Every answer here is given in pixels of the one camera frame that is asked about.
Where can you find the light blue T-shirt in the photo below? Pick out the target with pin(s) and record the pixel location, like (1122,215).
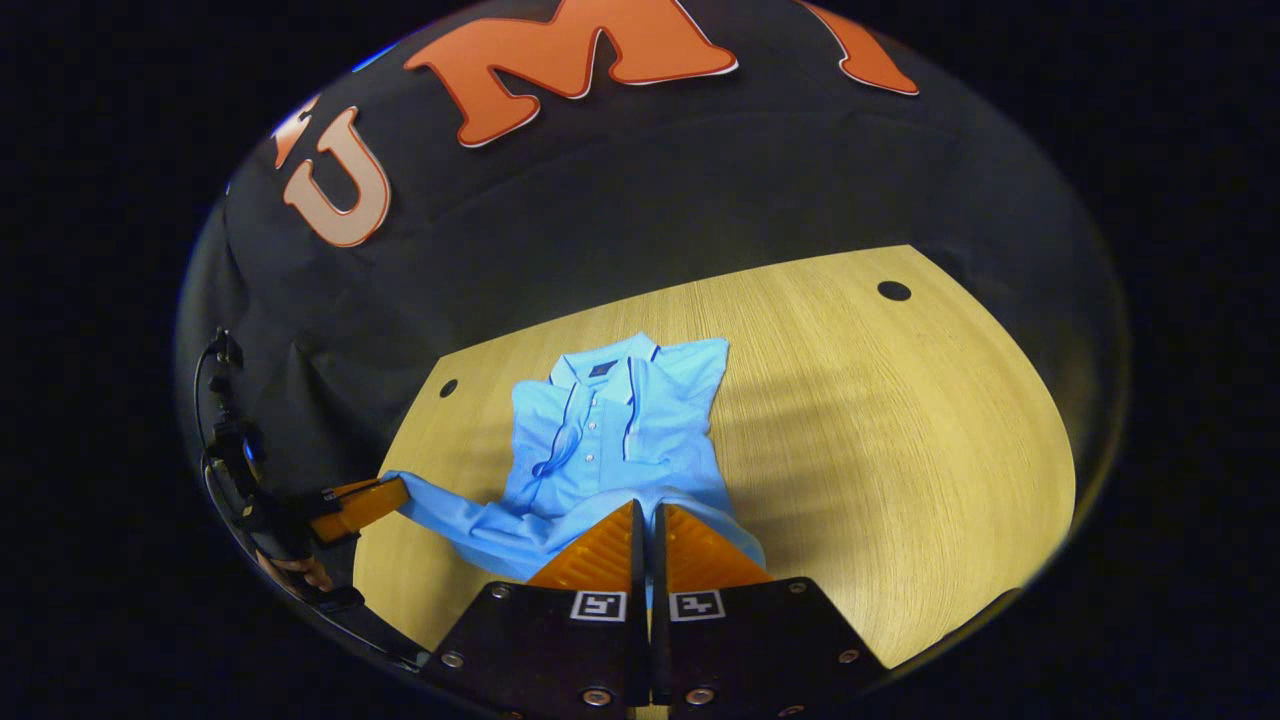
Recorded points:
(600,450)

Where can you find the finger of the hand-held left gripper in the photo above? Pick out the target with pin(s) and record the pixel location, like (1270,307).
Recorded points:
(360,505)

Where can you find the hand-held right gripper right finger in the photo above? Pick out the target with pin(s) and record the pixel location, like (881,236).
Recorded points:
(760,650)

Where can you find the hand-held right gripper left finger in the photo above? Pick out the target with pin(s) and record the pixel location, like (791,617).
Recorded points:
(560,650)

